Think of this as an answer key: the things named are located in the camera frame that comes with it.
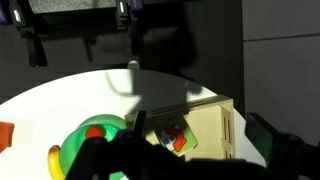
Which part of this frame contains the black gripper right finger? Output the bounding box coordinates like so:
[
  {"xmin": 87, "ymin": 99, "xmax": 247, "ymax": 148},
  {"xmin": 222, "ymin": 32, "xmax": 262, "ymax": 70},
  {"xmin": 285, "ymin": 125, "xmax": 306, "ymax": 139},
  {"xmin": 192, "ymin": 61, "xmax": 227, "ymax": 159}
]
[{"xmin": 245, "ymin": 113, "xmax": 282, "ymax": 164}]

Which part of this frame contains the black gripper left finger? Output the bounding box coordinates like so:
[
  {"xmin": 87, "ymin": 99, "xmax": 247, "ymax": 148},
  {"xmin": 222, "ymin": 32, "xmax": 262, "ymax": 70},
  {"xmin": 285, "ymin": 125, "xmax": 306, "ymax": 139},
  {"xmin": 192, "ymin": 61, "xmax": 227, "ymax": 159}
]
[{"xmin": 132, "ymin": 111, "xmax": 146, "ymax": 137}]

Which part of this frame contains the black clamp right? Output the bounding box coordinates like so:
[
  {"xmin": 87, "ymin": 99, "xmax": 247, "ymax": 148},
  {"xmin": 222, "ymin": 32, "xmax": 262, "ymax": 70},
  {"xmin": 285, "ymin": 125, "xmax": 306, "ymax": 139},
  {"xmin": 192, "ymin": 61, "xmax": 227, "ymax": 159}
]
[{"xmin": 116, "ymin": 0, "xmax": 144, "ymax": 55}]

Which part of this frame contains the black clamp left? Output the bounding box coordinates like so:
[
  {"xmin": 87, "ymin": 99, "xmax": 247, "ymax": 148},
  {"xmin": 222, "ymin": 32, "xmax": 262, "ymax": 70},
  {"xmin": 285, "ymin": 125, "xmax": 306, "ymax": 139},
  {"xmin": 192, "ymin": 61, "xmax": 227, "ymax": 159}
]
[{"xmin": 9, "ymin": 0, "xmax": 48, "ymax": 67}]

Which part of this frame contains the green plastic bowl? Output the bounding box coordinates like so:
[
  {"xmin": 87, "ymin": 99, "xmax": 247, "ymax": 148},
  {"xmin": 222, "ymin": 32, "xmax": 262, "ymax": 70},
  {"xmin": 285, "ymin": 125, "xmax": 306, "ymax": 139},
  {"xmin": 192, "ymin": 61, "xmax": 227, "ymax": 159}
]
[{"xmin": 59, "ymin": 114, "xmax": 127, "ymax": 180}]

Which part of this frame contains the orange cube block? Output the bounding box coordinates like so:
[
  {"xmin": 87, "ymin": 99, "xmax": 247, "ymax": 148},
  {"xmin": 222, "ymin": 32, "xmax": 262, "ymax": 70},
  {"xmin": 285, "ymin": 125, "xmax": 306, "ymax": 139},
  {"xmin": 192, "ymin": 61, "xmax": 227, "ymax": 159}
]
[{"xmin": 0, "ymin": 122, "xmax": 14, "ymax": 153}]

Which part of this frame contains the black clamp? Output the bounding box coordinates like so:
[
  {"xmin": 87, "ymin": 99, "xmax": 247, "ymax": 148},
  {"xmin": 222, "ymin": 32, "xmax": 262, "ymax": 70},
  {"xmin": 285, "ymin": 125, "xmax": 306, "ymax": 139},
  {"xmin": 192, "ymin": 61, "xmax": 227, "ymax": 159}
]
[
  {"xmin": 116, "ymin": 0, "xmax": 144, "ymax": 55},
  {"xmin": 9, "ymin": 0, "xmax": 48, "ymax": 67}
]

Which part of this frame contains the colourful picture block with house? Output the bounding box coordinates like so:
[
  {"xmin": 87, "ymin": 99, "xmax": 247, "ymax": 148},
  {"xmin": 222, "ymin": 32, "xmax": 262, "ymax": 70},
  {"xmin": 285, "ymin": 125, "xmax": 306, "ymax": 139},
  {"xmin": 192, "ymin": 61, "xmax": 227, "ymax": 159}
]
[{"xmin": 155, "ymin": 117, "xmax": 198, "ymax": 157}]

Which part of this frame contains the wooden tray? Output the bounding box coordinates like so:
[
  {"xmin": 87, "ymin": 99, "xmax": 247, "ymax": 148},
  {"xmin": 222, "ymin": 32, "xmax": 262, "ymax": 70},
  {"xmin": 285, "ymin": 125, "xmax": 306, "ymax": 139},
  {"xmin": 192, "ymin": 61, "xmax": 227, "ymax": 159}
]
[{"xmin": 124, "ymin": 94, "xmax": 237, "ymax": 163}]

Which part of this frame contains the yellow plastic banana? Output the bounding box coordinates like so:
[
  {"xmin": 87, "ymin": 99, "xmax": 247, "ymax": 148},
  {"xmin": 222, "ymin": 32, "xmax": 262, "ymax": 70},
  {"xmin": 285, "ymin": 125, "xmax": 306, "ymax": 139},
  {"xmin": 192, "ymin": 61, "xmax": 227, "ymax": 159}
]
[{"xmin": 47, "ymin": 145, "xmax": 65, "ymax": 180}]

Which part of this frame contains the small orange ball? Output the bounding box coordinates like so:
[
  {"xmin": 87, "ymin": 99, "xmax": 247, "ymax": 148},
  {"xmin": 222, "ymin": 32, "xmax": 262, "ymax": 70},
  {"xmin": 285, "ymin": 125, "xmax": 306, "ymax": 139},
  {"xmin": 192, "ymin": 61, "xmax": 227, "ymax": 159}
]
[{"xmin": 85, "ymin": 126, "xmax": 105, "ymax": 139}]

